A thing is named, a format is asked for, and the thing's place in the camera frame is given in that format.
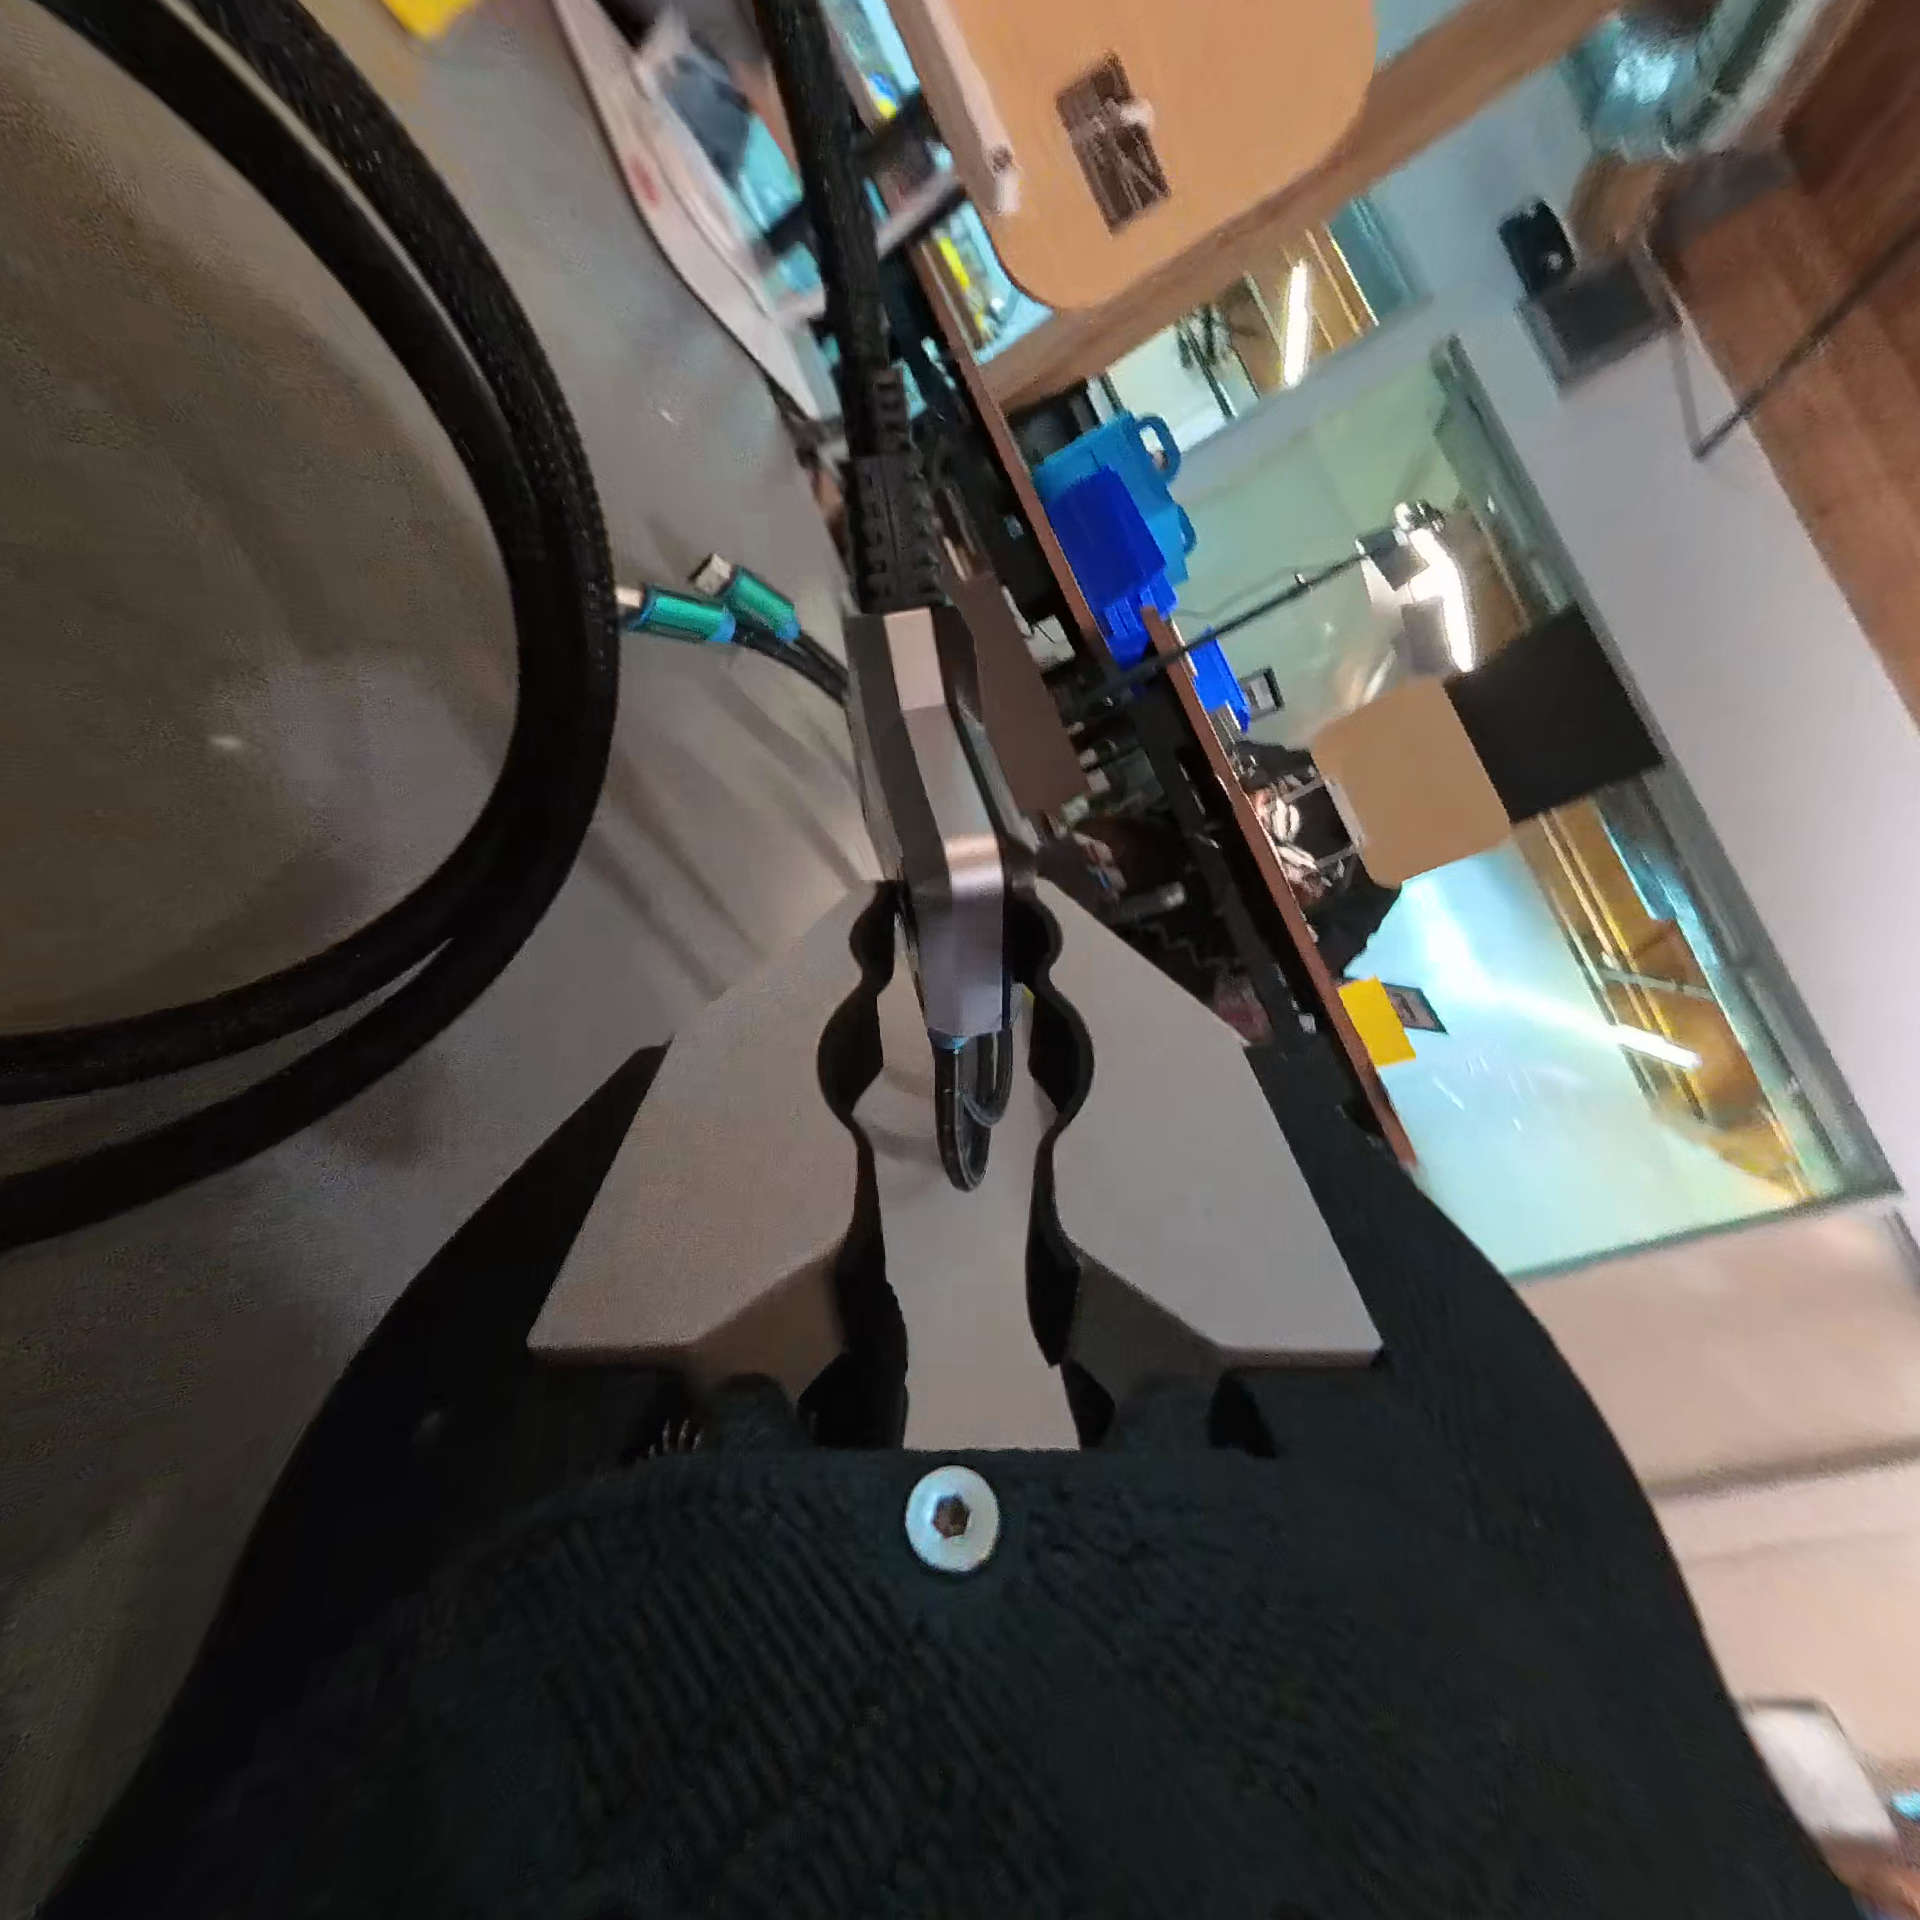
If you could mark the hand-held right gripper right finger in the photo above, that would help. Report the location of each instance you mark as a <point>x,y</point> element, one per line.
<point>1198,1199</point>

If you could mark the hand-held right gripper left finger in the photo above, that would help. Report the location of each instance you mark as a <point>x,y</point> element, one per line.
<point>705,1188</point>

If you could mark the silver adapter hub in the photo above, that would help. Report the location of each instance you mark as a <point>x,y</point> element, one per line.
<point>927,785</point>

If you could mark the small yellow bin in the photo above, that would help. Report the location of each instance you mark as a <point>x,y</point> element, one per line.
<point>1370,1031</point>

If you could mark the plain wooden board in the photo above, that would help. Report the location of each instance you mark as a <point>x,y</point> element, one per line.
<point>1411,792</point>

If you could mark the small blue bin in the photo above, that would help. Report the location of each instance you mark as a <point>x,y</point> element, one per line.
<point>1219,679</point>

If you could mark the black boom rod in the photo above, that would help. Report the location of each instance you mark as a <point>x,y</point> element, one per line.
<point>1257,608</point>

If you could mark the black partition panel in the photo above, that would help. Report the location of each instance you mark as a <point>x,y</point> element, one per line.
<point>1563,722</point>

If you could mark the stack of blue bins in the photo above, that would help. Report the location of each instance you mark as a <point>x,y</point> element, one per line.
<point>1104,525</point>

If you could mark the wooden board with dark tag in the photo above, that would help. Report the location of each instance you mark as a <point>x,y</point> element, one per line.
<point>1248,138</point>

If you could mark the brown desk with black frame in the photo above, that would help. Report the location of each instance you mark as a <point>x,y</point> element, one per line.
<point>1281,883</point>

